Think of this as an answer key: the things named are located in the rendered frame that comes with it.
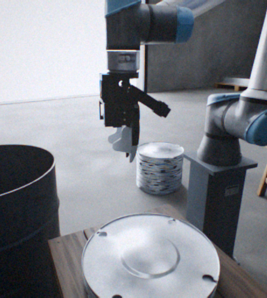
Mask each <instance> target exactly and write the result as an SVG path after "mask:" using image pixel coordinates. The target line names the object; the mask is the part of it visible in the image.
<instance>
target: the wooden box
mask: <svg viewBox="0 0 267 298"><path fill-rule="evenodd" d="M139 213H157V214H164V215H169V216H170V218H175V219H176V220H178V221H179V220H183V221H185V222H187V223H189V224H191V223H190V222H188V221H187V220H186V219H185V218H184V217H183V216H182V215H181V214H180V213H179V212H178V211H177V210H175V209H174V208H173V207H172V206H170V205H169V204H167V205H163V206H161V207H157V208H153V209H150V210H147V211H144V212H139ZM104 224H106V223H104ZM104 224H101V225H97V226H94V227H91V228H87V229H84V230H83V231H82V230H80V231H77V232H73V233H69V234H67V235H65V236H61V237H58V238H55V239H51V240H48V241H47V243H48V255H49V260H50V268H51V276H52V284H53V288H54V297H55V298H88V293H87V292H86V290H85V286H84V281H83V273H82V254H83V249H84V248H85V245H86V243H87V241H88V240H89V239H90V237H91V236H92V234H95V233H96V232H97V231H98V230H100V227H102V226H103V225H104ZM191 225H192V224H191ZM210 241H211V240H210ZM211 242H212V241H211ZM212 244H213V245H214V247H215V250H216V252H217V255H218V258H219V265H220V275H219V280H218V284H217V287H216V291H215V295H214V298H267V290H266V289H265V287H264V286H262V285H261V284H260V283H259V282H257V281H256V280H255V279H254V278H253V277H252V276H251V275H249V274H248V273H247V272H246V271H245V270H244V269H242V268H241V267H240V266H239V265H238V264H237V263H235V262H234V261H233V260H232V259H231V258H230V257H229V256H228V255H227V254H226V253H224V252H223V251H221V249H219V248H218V247H217V246H216V245H215V244H214V243H213V242H212Z"/></svg>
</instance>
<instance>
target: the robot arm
mask: <svg viewBox="0 0 267 298"><path fill-rule="evenodd" d="M224 1H226V0H163V1H161V2H160V3H158V4H157V5H149V4H145V3H142V0H104V15H103V18H104V31H105V59H106V70H109V72H107V73H99V87H100V98H99V117H100V120H102V119H103V125H104V126H105V127H113V128H117V131H116V132H115V133H113V134H112V135H110V136H109V137H108V141H109V143H111V144H113V149H114V150H116V151H121V152H125V157H126V158H128V156H129V163H132V162H133V161H134V159H135V157H136V153H137V150H138V144H139V136H140V106H139V104H138V102H140V103H141V104H143V105H145V106H146V107H148V108H150V109H151V110H152V112H153V113H154V114H155V115H157V116H160V117H162V116H163V117H165V118H166V117H167V116H168V114H169V113H170V111H171V109H170V108H169V107H168V105H167V104H166V103H165V102H164V101H161V100H157V99H155V98H153V97H151V96H150V95H149V94H147V93H145V92H144V91H142V90H141V89H139V88H137V86H134V85H133V84H131V83H130V82H129V80H130V79H137V78H139V72H137V70H139V69H140V46H142V45H144V44H180V43H185V42H187V41H188V40H189V39H190V38H191V36H192V32H193V30H194V18H195V17H197V16H199V15H200V14H203V13H205V12H206V11H208V10H210V9H212V8H214V6H216V5H218V4H220V3H222V2H224ZM120 84H121V85H120ZM101 105H103V113H102V115H101ZM206 107H207V109H206V121H205V133H204V137H203V140H202V142H201V145H200V147H198V150H197V158H198V159H200V160H201V161H203V162H205V163H207V164H211V165H218V166H232V165H237V164H239V163H240V162H241V159H242V153H241V148H240V141H239V139H242V140H244V141H246V142H248V143H250V144H255V145H258V146H267V14H266V19H265V21H264V26H263V29H262V34H261V38H260V41H259V46H258V51H257V55H256V58H255V61H254V65H253V68H252V73H251V78H250V83H249V86H248V88H247V90H245V91H243V93H228V94H212V95H210V96H209V97H208V103H207V105H206Z"/></svg>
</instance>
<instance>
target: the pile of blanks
mask: <svg viewBox="0 0 267 298"><path fill-rule="evenodd" d="M183 162H184V157H183V155H181V156H179V157H176V158H170V159H154V158H148V157H144V156H142V155H140V154H139V153H138V151H137V161H136V163H137V178H136V182H137V186H138V187H139V188H140V189H142V191H144V192H147V193H150V194H158V195H164V194H171V193H173V192H176V191H179V189H180V188H181V186H182V173H183Z"/></svg>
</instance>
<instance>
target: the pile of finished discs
mask: <svg viewBox="0 0 267 298"><path fill-rule="evenodd" d="M175 221H176V219H175V218H173V220H172V221H169V222H168V224H169V225H171V226H174V225H176V224H177V223H176V222H175ZM98 231H99V230H98ZM98 231H97V232H96V233H97V234H99V235H98V236H99V237H106V236H107V233H105V232H101V233H100V232H98ZM202 278H203V281H204V282H206V283H215V284H216V287H217V284H218V282H216V281H214V280H213V277H212V276H210V275H204V276H203V277H202ZM83 281H84V286H85V290H86V292H87V293H88V298H98V297H97V296H96V295H95V294H94V293H93V292H92V291H91V290H90V288H89V287H88V285H87V283H86V281H85V278H84V276H83ZM216 287H215V289H214V290H213V292H212V294H211V295H210V296H209V297H208V298H214V295H215V291H216ZM112 298H123V297H122V296H120V295H115V296H113V297H112Z"/></svg>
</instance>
